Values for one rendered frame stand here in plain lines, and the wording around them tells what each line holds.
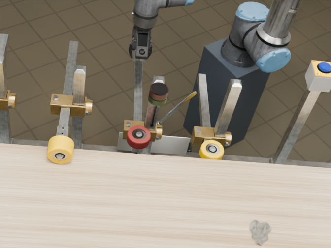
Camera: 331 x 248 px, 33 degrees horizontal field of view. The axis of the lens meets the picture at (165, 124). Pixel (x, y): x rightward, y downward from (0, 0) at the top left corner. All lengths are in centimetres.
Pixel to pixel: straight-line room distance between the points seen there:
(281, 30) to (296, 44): 154
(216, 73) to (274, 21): 49
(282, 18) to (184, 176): 87
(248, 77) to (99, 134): 88
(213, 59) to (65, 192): 124
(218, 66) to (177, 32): 107
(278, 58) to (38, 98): 140
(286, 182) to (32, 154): 83
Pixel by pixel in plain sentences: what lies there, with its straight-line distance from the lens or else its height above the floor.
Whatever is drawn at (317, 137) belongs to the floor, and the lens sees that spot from 339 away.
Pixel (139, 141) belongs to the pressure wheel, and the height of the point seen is 91.
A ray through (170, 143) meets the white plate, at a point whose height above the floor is 76.
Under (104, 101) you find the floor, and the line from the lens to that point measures 323.
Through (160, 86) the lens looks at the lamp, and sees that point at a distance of 177.
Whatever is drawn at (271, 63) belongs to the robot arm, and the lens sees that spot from 249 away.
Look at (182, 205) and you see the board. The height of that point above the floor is 90.
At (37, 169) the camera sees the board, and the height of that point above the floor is 90.
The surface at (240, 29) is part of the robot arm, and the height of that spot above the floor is 80.
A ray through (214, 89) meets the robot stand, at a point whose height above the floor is 43.
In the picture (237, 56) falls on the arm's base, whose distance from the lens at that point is 267.
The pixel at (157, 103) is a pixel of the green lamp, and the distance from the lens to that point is 177.
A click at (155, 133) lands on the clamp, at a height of 87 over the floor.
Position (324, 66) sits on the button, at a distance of 185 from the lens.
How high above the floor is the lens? 235
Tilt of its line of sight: 48 degrees down
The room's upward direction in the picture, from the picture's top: 13 degrees clockwise
